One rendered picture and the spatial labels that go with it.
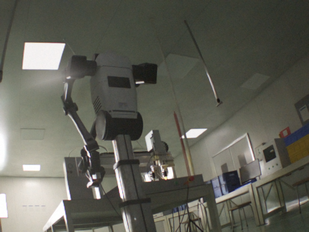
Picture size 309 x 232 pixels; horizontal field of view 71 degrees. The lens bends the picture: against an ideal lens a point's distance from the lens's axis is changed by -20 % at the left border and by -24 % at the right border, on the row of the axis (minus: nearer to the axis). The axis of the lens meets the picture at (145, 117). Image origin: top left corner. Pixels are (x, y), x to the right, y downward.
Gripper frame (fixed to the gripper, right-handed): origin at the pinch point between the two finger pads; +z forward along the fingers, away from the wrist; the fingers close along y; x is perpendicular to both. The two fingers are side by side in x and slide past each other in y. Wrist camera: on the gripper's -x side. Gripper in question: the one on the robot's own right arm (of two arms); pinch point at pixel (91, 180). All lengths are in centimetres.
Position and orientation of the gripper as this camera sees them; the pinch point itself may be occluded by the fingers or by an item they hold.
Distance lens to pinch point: 188.4
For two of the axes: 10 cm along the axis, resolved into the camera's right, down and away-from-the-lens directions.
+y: -9.1, 0.2, -4.0
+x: 2.9, -6.7, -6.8
